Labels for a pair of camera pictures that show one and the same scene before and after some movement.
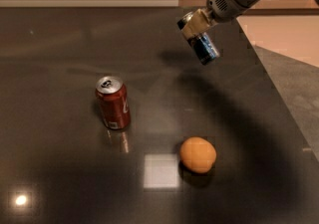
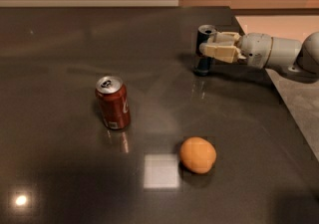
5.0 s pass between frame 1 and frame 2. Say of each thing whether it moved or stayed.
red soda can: stayed
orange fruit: stayed
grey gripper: moved
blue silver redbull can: moved
